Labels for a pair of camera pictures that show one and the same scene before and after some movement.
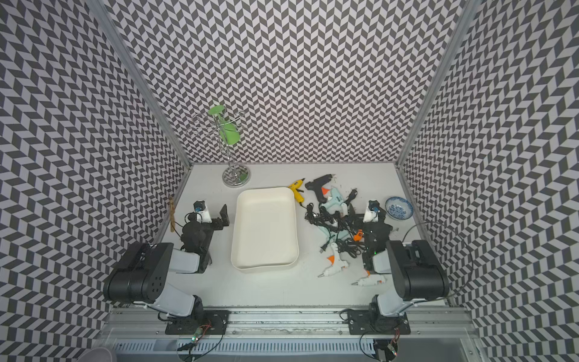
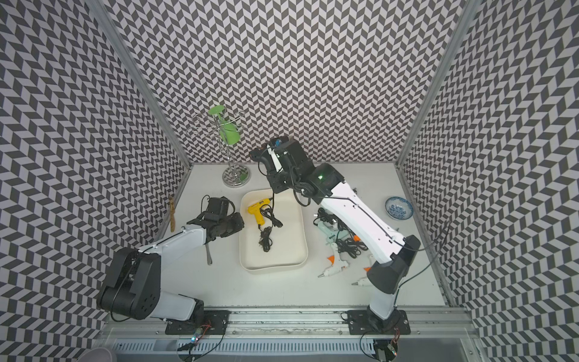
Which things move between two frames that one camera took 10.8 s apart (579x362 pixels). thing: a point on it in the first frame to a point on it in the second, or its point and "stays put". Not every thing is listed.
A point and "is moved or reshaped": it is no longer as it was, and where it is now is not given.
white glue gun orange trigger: (337, 264) stays put
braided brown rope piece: (173, 211) stays put
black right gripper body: (367, 228) to (284, 179)
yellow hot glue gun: (295, 188) is moved or reshaped
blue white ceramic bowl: (399, 208) stays put
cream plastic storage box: (264, 231) is moved or reshaped
